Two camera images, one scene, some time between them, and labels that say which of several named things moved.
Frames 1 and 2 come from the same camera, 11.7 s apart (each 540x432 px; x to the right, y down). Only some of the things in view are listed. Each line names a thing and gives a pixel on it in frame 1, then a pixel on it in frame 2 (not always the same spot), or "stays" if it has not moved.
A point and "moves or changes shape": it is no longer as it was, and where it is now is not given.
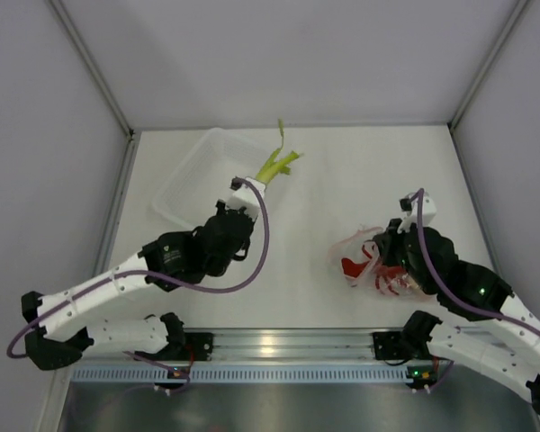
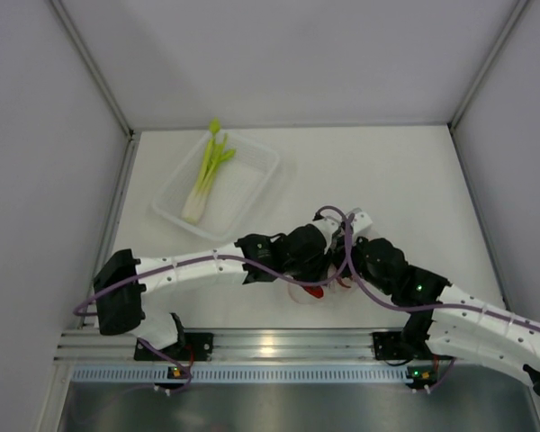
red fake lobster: x=391 y=274 moves or changes shape
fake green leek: x=273 y=166 → x=215 y=153
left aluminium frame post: x=58 y=9 stays
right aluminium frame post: x=498 y=42 stays
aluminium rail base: x=292 y=346 stays
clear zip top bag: x=356 y=259 moves or changes shape
